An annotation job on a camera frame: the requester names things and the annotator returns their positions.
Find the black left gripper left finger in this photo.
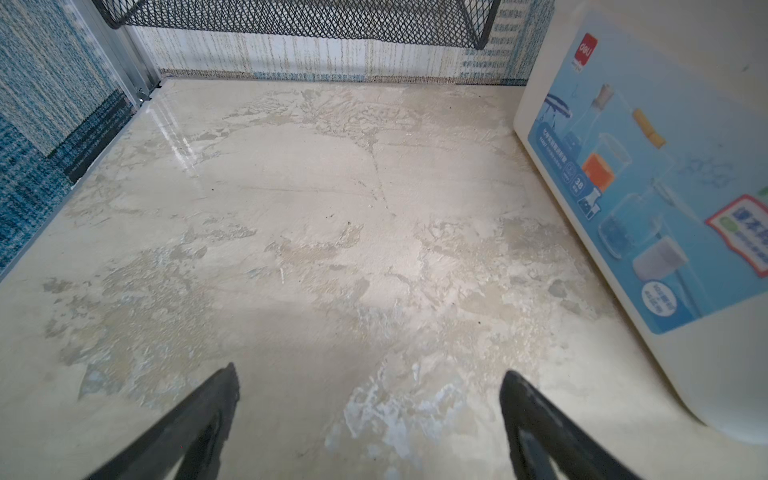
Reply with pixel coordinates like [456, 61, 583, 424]
[87, 363, 240, 479]

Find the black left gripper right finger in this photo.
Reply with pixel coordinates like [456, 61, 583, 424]
[499, 370, 638, 479]

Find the white plastic storage bin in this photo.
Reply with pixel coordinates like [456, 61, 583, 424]
[514, 1, 767, 445]

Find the black wire mesh shelf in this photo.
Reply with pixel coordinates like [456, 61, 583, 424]
[93, 0, 500, 50]

